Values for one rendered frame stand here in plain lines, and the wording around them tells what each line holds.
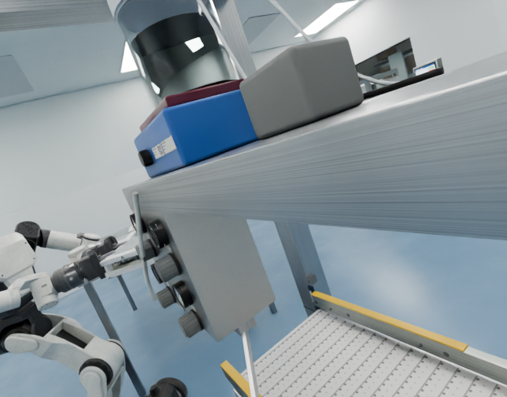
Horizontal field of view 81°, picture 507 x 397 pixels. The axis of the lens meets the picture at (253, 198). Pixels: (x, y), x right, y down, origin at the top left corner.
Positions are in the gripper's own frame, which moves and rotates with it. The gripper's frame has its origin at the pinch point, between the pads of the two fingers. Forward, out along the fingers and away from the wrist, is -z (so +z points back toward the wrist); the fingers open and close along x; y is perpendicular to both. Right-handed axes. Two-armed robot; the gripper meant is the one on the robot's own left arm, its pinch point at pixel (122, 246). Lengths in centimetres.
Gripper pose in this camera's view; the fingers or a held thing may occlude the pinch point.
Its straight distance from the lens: 140.8
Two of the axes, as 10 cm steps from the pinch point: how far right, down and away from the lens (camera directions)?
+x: 3.6, 9.1, 1.8
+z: -9.2, 3.2, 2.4
